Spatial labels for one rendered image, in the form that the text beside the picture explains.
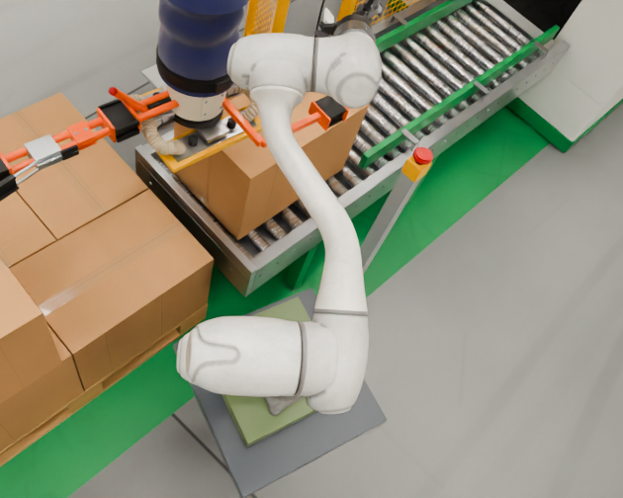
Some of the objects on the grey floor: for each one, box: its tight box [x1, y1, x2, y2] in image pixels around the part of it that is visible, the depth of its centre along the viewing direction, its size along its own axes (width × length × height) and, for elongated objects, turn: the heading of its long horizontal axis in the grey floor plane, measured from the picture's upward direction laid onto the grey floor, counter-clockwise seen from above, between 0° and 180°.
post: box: [360, 155, 432, 275], centre depth 258 cm, size 7×7×100 cm
